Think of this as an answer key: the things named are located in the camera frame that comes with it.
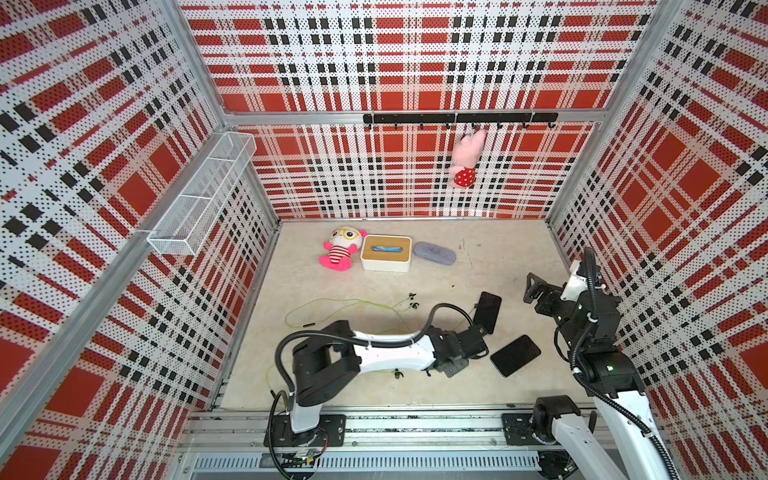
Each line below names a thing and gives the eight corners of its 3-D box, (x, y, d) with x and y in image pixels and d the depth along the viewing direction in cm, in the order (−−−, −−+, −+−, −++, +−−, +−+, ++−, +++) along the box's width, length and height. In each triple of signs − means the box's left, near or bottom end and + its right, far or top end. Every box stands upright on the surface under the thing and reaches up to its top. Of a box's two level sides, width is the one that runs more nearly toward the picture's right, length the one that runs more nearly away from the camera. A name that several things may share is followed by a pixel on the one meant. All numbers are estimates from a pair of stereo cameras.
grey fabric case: (411, 256, 113) (411, 250, 109) (416, 246, 116) (416, 239, 113) (452, 269, 108) (453, 262, 105) (456, 258, 112) (457, 251, 109)
